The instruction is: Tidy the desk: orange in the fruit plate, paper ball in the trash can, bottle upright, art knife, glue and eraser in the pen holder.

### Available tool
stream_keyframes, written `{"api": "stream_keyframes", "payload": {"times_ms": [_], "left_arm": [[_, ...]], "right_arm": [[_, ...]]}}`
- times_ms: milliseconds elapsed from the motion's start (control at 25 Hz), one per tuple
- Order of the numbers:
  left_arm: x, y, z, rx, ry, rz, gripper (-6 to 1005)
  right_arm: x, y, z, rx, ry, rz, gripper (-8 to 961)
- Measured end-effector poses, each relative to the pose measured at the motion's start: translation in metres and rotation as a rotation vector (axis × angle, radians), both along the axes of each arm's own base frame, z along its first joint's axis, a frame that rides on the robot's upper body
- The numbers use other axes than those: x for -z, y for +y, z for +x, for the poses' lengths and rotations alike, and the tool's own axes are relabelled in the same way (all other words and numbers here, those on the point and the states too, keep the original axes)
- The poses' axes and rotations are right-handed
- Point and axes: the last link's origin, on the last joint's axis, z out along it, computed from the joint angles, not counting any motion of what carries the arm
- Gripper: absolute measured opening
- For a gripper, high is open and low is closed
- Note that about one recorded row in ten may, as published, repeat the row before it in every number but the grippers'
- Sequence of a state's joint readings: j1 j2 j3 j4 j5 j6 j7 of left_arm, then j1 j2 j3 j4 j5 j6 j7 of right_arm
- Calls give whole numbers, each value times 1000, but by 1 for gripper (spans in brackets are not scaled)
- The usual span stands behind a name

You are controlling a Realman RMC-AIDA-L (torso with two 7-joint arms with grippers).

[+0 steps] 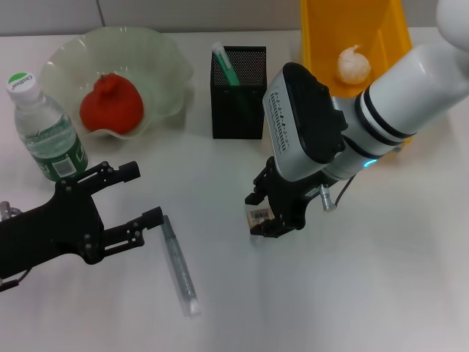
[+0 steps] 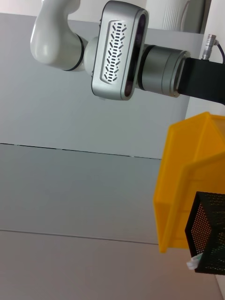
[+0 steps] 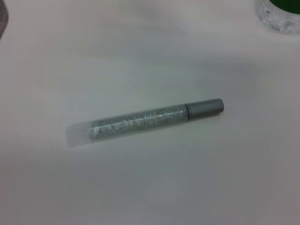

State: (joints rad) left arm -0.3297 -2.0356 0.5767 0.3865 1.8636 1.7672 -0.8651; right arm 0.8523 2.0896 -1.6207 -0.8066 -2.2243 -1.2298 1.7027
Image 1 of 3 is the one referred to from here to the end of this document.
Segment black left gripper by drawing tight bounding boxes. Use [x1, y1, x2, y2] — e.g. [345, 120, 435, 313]
[0, 160, 164, 282]

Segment green pen with white cap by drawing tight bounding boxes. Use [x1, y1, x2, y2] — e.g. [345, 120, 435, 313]
[211, 41, 243, 89]

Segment grey marker pen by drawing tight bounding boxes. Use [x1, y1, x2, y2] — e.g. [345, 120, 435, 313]
[160, 214, 202, 318]

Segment yellow plastic bin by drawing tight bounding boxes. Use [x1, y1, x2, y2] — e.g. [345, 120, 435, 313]
[299, 0, 414, 162]

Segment white paper ball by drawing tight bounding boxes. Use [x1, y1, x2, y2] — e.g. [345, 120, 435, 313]
[336, 43, 372, 86]

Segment pale green wavy glass plate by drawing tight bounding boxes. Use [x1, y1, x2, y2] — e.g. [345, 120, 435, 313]
[40, 25, 195, 142]

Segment black mesh pen holder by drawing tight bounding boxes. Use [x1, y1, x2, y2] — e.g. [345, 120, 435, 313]
[210, 45, 269, 140]

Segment clear green-label water bottle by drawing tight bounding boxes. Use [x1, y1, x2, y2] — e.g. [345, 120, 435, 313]
[5, 71, 89, 183]

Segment beige eraser with barcode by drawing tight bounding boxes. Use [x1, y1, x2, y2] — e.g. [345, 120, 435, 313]
[245, 208, 274, 230]

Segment grey vented wrist camera box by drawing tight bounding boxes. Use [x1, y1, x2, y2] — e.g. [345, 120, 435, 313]
[262, 62, 348, 183]

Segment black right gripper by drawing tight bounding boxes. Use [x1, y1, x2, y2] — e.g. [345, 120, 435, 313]
[244, 156, 329, 238]

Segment red-orange knitted orange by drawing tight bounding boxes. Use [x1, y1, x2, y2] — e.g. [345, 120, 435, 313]
[79, 72, 144, 135]

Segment right gripper cable with plug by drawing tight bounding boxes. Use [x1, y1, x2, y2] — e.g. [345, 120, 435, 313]
[317, 175, 357, 213]

